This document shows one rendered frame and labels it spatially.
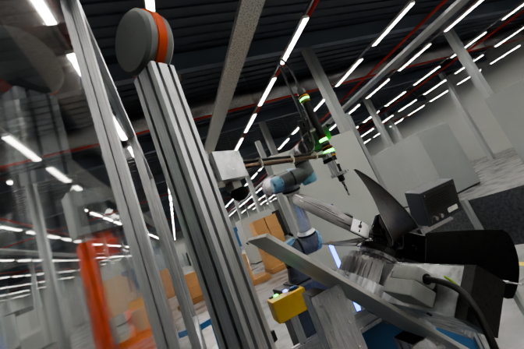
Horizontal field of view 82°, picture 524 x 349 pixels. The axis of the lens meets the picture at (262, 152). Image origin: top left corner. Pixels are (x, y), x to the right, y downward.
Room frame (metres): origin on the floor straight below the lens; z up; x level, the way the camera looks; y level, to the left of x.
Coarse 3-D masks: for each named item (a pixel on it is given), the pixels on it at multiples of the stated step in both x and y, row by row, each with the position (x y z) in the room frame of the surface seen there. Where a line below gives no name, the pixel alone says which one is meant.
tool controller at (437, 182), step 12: (444, 180) 1.77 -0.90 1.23; (408, 192) 1.75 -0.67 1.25; (420, 192) 1.68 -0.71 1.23; (432, 192) 1.70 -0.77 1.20; (444, 192) 1.73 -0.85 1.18; (456, 192) 1.77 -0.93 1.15; (408, 204) 1.78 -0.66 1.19; (420, 204) 1.70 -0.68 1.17; (432, 204) 1.71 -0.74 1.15; (444, 204) 1.74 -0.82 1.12; (456, 204) 1.78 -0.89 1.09; (420, 216) 1.74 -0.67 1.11; (432, 216) 1.71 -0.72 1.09; (444, 216) 1.75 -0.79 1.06
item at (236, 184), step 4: (236, 180) 0.72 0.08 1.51; (228, 184) 0.71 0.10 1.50; (232, 184) 0.70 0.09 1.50; (236, 184) 0.71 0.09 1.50; (240, 184) 0.72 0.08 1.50; (228, 188) 0.71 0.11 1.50; (232, 188) 0.70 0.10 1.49; (236, 188) 0.71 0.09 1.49; (240, 188) 0.71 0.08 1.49; (244, 188) 0.72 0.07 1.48; (232, 192) 0.71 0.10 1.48; (236, 192) 0.70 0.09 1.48; (240, 192) 0.71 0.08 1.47; (244, 192) 0.71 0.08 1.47; (248, 192) 0.73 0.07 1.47; (232, 196) 0.71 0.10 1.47; (236, 196) 0.71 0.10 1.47; (240, 196) 0.71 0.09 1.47; (244, 196) 0.72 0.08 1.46; (236, 200) 0.72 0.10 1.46; (240, 200) 0.73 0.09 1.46
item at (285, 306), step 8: (296, 288) 1.44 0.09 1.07; (304, 288) 1.43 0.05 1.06; (280, 296) 1.43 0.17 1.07; (288, 296) 1.40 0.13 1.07; (296, 296) 1.41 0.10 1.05; (272, 304) 1.38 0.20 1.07; (280, 304) 1.39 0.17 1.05; (288, 304) 1.40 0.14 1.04; (296, 304) 1.41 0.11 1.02; (304, 304) 1.42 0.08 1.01; (272, 312) 1.44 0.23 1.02; (280, 312) 1.38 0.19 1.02; (288, 312) 1.39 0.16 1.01; (296, 312) 1.40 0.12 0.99; (280, 320) 1.38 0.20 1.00
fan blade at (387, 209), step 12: (372, 180) 0.84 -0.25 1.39; (372, 192) 0.93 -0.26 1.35; (384, 192) 0.82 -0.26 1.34; (384, 204) 0.89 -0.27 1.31; (396, 204) 0.80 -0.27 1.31; (384, 216) 0.97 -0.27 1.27; (396, 216) 0.85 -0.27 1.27; (408, 216) 0.79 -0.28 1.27; (396, 228) 0.90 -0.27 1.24; (408, 228) 0.83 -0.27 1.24
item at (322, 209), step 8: (296, 200) 1.09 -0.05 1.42; (304, 200) 1.13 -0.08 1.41; (312, 200) 1.17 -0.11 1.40; (320, 200) 1.22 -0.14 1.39; (304, 208) 1.06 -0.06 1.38; (312, 208) 1.09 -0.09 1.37; (320, 208) 1.12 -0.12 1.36; (328, 208) 1.14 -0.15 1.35; (336, 208) 1.18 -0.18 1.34; (320, 216) 1.08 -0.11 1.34; (328, 216) 1.10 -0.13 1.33; (336, 216) 1.12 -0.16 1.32; (344, 216) 1.14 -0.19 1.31; (352, 216) 1.16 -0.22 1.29; (336, 224) 1.08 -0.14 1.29; (344, 224) 1.10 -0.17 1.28
